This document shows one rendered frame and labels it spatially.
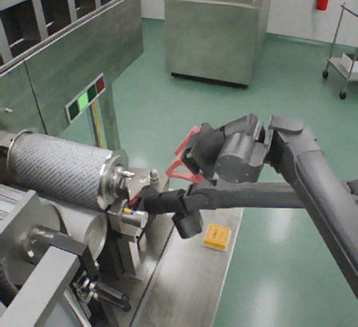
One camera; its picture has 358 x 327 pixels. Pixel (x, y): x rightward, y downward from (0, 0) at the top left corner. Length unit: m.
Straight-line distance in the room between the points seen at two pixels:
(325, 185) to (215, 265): 0.61
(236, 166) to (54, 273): 0.29
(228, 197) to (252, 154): 0.28
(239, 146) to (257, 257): 1.67
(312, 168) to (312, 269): 1.72
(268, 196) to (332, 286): 1.45
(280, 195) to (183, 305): 0.41
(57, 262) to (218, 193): 0.45
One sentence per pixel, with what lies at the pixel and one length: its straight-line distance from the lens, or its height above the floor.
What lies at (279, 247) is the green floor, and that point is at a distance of 2.20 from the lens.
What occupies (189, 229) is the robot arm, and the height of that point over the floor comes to 1.11.
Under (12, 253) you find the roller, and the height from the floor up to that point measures 1.37.
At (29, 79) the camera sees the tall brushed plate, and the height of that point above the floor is 1.38.
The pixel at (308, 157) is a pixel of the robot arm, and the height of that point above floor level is 1.47.
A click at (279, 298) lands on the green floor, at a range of 2.03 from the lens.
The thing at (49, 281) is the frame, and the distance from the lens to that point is 0.41.
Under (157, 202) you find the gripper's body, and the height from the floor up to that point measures 1.16.
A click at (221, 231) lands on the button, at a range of 1.06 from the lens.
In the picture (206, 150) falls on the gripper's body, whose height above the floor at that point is 1.41.
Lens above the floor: 1.78
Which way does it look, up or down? 40 degrees down
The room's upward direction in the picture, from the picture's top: straight up
